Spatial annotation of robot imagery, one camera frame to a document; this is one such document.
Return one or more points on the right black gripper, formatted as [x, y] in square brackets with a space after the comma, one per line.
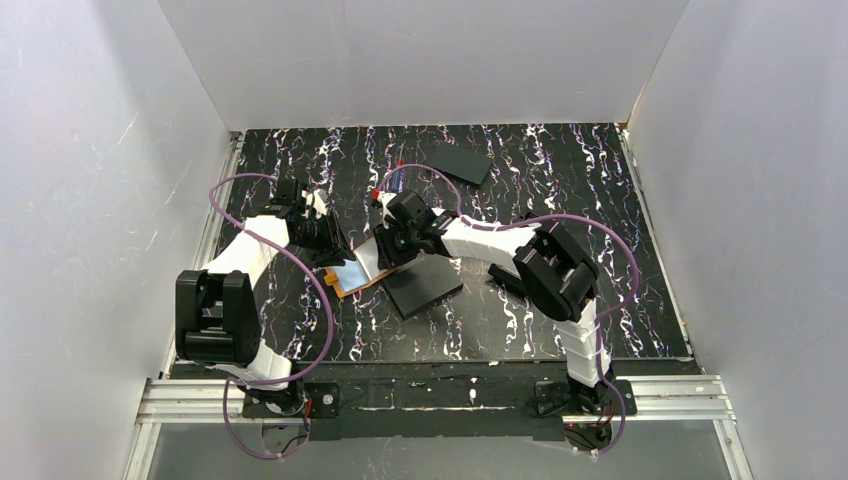
[389, 248]

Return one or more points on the left aluminium side rail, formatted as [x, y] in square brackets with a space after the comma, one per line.
[211, 229]

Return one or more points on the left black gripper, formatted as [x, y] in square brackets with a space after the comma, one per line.
[329, 237]

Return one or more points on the flat black box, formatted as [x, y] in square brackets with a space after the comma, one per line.
[460, 163]

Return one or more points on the aluminium front frame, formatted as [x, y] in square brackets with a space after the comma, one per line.
[684, 428]

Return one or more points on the black network switch box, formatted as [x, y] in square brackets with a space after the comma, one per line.
[422, 284]

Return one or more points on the black plastic box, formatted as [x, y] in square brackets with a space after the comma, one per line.
[507, 275]

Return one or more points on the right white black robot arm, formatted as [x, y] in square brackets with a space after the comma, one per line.
[570, 298]

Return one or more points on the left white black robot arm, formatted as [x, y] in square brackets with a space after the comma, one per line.
[217, 322]

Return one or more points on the orange leather card holder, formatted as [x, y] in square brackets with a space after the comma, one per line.
[358, 274]

